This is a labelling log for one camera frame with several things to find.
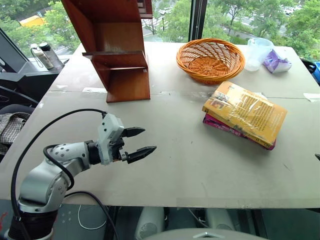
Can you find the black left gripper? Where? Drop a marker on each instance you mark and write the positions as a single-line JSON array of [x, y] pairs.
[[119, 151]]

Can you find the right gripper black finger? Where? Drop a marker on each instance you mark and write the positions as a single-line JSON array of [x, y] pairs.
[[318, 157]]

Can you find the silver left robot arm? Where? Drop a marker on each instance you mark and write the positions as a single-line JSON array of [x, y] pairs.
[[40, 178]]

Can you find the yellow plastic-wrapped book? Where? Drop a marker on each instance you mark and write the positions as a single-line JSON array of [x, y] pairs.
[[250, 112]]

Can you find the brown wooden shelf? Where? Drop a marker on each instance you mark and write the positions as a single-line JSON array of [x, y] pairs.
[[120, 62]]

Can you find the pink book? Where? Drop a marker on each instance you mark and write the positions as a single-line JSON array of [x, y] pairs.
[[220, 125]]

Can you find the white tape strip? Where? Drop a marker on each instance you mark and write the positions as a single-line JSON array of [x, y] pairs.
[[312, 97]]

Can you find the white rounded robot leg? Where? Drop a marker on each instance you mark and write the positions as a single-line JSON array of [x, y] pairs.
[[220, 220], [150, 222]]

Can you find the blue object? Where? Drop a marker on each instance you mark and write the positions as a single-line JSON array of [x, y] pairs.
[[317, 72]]

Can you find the purple white tissue packet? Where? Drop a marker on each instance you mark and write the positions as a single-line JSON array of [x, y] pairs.
[[276, 62]]

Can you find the orange wicker basket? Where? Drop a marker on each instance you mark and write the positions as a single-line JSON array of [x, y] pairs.
[[210, 65]]

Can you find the grey robot torso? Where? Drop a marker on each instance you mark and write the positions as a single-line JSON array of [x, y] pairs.
[[205, 235]]

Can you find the clear bottle black cap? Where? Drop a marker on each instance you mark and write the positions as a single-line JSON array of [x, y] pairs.
[[53, 58]]

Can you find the clear plastic cup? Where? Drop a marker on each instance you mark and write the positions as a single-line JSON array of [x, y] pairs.
[[256, 53]]

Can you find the checked cloth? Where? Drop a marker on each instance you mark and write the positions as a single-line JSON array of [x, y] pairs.
[[12, 127]]

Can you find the black office chair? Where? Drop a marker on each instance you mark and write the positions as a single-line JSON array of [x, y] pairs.
[[15, 100]]

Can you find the black window pillar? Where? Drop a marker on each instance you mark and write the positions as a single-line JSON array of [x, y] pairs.
[[198, 20]]

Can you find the dark monitor panel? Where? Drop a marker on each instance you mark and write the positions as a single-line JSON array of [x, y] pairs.
[[11, 55]]

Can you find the yellow vehicle outside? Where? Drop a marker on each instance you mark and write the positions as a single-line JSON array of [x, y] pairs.
[[31, 21]]

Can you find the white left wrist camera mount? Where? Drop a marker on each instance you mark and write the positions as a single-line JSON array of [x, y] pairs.
[[110, 130]]

